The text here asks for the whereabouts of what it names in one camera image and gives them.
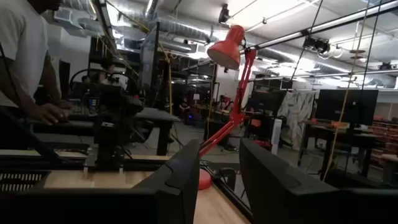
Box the red stacked bins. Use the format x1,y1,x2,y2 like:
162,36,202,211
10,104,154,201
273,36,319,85
366,115,398,167

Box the black work table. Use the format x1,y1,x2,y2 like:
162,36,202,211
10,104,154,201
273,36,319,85
297,119,382,181

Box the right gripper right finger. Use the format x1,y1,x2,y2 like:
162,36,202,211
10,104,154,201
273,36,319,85
239,139,398,224

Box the person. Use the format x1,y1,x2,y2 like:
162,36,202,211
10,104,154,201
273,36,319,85
178,96,191,126
0,0,75,127
98,60,118,85

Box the black camera on beam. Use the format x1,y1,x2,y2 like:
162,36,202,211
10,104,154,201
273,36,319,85
302,35,331,56

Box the large black monitor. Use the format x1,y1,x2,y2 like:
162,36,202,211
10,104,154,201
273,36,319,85
315,89,379,126

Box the black slotted basket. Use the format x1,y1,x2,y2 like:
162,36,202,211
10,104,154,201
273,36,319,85
0,170,49,194

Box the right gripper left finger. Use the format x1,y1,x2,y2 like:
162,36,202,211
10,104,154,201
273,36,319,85
0,139,200,224

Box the black hanging cable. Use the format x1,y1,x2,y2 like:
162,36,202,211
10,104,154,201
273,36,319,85
290,0,324,82
360,0,382,91

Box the black desk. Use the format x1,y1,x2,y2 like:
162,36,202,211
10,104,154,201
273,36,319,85
27,107,182,156

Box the black upright panel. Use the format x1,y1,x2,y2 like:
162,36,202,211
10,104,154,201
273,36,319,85
139,21,161,91

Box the black ceiling spotlight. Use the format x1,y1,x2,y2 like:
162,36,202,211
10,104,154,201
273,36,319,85
218,3,231,24

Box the silver ventilation duct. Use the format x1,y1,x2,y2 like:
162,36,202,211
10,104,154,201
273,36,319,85
146,12,352,74

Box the white crumpled sheet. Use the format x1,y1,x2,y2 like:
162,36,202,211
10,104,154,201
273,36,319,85
275,91,317,151

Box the red desk lamp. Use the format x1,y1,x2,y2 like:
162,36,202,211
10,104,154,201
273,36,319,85
198,24,257,190

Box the overhead metal frame beam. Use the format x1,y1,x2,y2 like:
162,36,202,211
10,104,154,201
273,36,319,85
245,0,398,51

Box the white tower unit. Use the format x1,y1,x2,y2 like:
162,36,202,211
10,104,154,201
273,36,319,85
271,118,282,156

